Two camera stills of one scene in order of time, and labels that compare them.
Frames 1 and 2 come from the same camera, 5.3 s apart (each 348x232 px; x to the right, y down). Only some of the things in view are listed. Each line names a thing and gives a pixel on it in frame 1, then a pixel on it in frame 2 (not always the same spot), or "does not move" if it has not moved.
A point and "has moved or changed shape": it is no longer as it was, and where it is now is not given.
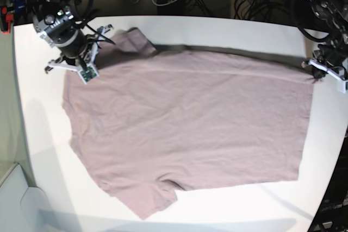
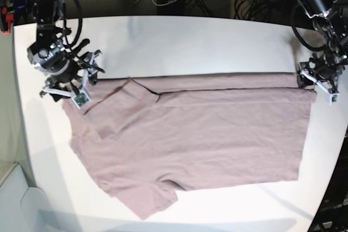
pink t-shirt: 154,123 has moved or changed shape
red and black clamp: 6,18 does not move
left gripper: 76,52 → 64,86
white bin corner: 23,208 does not move
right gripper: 332,58 → 317,68
